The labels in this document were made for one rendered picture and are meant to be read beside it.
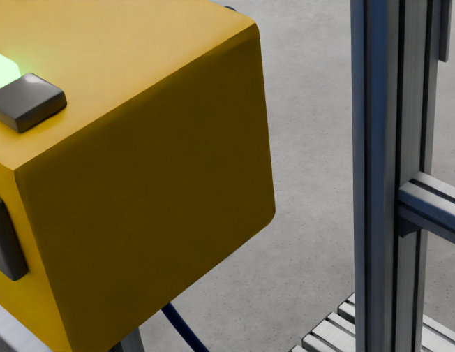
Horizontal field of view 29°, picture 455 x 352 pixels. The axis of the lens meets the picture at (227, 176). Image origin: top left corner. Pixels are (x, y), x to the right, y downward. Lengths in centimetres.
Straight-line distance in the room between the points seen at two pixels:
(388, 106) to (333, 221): 92
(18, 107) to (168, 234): 7
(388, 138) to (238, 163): 61
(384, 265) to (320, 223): 76
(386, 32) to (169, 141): 58
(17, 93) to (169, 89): 5
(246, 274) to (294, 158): 36
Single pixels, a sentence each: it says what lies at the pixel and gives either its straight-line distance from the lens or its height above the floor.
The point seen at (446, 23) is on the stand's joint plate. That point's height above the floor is 76.
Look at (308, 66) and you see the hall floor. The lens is 225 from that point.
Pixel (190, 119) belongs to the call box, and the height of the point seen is 105.
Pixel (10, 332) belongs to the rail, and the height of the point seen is 86.
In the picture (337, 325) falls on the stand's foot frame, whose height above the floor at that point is 7.
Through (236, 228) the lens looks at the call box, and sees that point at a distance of 32.
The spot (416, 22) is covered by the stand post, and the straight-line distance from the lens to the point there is 87.
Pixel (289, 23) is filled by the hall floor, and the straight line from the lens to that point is 244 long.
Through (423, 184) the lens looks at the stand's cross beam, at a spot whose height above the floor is 58.
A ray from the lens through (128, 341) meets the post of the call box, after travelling 42.
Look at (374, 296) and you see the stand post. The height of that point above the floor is 42.
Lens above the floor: 121
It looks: 39 degrees down
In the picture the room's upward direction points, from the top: 8 degrees counter-clockwise
